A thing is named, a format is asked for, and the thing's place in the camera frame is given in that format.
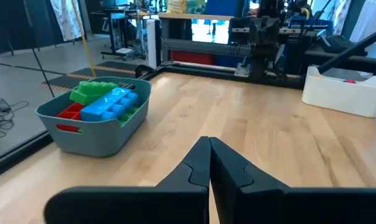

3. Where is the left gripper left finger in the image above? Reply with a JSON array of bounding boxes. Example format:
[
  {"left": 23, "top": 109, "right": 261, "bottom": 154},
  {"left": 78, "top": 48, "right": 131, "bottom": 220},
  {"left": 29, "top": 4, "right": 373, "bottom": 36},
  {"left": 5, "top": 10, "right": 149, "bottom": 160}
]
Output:
[{"left": 44, "top": 136, "right": 211, "bottom": 224}]

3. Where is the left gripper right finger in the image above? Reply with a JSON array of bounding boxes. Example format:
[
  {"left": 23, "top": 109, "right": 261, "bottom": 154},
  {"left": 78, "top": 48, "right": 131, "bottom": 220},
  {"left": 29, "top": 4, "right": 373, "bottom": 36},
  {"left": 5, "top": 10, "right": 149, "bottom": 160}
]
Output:
[{"left": 210, "top": 137, "right": 376, "bottom": 224}]

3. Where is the green four-stud block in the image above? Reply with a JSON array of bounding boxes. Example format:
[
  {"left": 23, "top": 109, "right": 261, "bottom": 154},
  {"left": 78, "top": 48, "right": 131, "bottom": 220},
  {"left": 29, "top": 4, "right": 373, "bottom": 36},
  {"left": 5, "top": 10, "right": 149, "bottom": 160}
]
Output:
[
  {"left": 69, "top": 80, "right": 120, "bottom": 106},
  {"left": 118, "top": 106, "right": 141, "bottom": 127}
]

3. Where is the blue four-stud block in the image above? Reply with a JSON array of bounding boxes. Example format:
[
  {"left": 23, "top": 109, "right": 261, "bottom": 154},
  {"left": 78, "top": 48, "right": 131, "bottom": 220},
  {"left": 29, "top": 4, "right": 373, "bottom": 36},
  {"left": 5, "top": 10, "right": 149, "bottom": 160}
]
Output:
[{"left": 80, "top": 86, "right": 141, "bottom": 123}]

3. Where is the red four-stud block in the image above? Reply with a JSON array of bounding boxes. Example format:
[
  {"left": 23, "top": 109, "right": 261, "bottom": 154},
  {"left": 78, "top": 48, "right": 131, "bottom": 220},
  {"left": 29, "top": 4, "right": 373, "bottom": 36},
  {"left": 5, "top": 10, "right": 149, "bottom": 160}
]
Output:
[{"left": 55, "top": 102, "right": 85, "bottom": 133}]

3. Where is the blue storage bin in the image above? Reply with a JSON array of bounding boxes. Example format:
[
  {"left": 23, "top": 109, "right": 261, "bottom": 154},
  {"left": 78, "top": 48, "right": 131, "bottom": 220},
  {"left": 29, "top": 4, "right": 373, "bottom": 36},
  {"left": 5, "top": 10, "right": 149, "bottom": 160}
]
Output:
[{"left": 215, "top": 55, "right": 245, "bottom": 68}]

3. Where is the black keyboard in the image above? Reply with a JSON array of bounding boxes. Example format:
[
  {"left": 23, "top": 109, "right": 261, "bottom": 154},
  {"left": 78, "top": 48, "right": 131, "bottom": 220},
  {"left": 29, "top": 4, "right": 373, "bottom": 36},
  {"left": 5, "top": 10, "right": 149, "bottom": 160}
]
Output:
[{"left": 319, "top": 34, "right": 368, "bottom": 55}]

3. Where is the gray metal workbench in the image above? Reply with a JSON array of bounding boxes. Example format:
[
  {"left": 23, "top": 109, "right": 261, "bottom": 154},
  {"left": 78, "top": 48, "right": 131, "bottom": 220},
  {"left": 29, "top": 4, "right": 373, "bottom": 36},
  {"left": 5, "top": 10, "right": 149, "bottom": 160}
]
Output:
[{"left": 157, "top": 12, "right": 254, "bottom": 65}]

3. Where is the red storage bin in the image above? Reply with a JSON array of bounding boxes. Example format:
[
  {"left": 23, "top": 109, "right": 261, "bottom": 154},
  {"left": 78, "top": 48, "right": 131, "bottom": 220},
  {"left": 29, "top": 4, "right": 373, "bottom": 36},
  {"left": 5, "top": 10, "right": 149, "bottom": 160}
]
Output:
[{"left": 170, "top": 50, "right": 215, "bottom": 66}]

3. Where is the yellow bag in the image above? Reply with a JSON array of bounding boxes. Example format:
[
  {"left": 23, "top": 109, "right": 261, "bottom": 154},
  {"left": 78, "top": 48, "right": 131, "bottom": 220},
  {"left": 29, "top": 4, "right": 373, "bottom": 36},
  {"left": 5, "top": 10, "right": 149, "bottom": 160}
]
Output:
[{"left": 166, "top": 0, "right": 188, "bottom": 14}]

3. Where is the teal plastic bin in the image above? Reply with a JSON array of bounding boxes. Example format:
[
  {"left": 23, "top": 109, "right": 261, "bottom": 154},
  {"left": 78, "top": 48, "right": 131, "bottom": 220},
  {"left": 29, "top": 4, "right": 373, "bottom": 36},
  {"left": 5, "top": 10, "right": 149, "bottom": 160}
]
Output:
[{"left": 35, "top": 76, "right": 153, "bottom": 158}]

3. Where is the white plastic bin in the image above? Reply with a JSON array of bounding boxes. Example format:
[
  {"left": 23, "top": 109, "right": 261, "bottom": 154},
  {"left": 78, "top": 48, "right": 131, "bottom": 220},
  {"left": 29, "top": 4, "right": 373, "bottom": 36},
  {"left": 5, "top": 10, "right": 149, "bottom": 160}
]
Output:
[{"left": 301, "top": 65, "right": 376, "bottom": 119}]

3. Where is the white computer tower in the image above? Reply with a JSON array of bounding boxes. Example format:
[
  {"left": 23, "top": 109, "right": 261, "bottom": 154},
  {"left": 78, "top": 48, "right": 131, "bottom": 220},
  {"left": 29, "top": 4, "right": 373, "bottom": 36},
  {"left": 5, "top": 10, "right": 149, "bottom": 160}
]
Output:
[{"left": 145, "top": 18, "right": 159, "bottom": 70}]

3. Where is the black equipment cart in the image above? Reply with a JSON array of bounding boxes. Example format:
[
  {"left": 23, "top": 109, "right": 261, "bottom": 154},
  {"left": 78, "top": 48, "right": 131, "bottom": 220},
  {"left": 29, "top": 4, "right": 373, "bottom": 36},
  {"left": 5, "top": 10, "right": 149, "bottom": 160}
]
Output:
[{"left": 90, "top": 7, "right": 139, "bottom": 61}]

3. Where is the black mat with orange stripes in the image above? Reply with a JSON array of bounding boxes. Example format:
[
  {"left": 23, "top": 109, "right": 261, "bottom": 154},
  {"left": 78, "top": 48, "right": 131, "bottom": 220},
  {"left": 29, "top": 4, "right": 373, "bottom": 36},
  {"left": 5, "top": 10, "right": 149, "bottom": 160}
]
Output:
[{"left": 39, "top": 60, "right": 141, "bottom": 93}]

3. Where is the white patterned cloth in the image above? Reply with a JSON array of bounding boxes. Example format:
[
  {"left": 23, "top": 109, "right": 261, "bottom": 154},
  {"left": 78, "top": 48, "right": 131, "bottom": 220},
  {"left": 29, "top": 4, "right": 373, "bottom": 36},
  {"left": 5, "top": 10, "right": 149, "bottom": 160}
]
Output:
[{"left": 49, "top": 0, "right": 85, "bottom": 42}]

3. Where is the black power adapter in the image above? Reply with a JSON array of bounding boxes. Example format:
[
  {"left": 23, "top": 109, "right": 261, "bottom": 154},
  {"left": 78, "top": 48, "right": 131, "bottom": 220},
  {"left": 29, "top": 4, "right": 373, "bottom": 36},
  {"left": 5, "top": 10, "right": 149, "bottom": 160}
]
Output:
[{"left": 0, "top": 97, "right": 12, "bottom": 113}]

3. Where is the black folding partition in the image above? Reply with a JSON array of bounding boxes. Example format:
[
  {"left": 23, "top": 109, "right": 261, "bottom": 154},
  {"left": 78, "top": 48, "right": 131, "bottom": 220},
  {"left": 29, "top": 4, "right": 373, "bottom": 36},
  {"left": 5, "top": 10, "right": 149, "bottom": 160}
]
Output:
[{"left": 0, "top": 0, "right": 66, "bottom": 59}]

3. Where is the yellow hanging cable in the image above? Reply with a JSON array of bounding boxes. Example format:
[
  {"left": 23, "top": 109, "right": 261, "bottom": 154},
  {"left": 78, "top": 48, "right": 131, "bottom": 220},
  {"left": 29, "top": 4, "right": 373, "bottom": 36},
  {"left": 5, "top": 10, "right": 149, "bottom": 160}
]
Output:
[{"left": 70, "top": 0, "right": 97, "bottom": 78}]

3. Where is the black floor cable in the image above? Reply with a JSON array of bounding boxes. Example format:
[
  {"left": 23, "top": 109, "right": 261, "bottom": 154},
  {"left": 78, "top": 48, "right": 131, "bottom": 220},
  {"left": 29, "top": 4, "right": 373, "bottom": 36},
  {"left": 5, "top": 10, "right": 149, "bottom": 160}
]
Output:
[{"left": 0, "top": 99, "right": 31, "bottom": 141}]

